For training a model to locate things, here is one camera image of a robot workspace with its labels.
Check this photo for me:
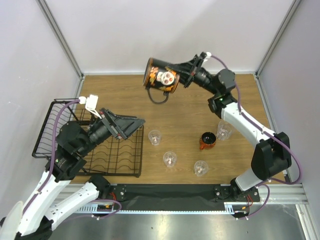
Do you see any aluminium frame rail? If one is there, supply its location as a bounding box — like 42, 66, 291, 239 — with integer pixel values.
34, 0, 85, 78

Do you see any black skull mug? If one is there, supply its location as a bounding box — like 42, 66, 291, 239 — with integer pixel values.
142, 57, 180, 105

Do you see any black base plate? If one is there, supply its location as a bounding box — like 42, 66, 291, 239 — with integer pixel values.
111, 184, 260, 205

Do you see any clear plastic cup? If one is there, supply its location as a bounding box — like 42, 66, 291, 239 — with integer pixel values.
148, 130, 162, 146
194, 160, 209, 177
163, 151, 177, 167

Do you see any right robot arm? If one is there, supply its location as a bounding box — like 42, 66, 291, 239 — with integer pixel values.
165, 52, 293, 201

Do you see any small orange mug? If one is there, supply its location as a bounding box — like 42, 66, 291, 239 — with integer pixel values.
199, 132, 217, 150

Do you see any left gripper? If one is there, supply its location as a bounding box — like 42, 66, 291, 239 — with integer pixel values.
79, 107, 146, 155

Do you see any clear faceted glass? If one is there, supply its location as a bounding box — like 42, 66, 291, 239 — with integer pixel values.
216, 120, 234, 141

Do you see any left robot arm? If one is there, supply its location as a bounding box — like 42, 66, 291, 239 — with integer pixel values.
0, 108, 145, 240

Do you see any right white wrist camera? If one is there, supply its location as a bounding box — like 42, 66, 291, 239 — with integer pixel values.
200, 51, 212, 63

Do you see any black wire dish rack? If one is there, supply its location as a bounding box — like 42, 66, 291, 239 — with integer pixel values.
31, 98, 144, 178

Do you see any white slotted cable duct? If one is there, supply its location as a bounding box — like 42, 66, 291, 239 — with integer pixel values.
75, 200, 252, 216

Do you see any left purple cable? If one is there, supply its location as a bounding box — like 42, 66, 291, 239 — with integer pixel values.
22, 98, 83, 216

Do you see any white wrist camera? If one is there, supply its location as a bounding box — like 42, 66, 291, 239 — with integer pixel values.
200, 51, 212, 63
78, 94, 102, 119

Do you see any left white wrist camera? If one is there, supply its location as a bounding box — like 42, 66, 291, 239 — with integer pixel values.
78, 94, 102, 119

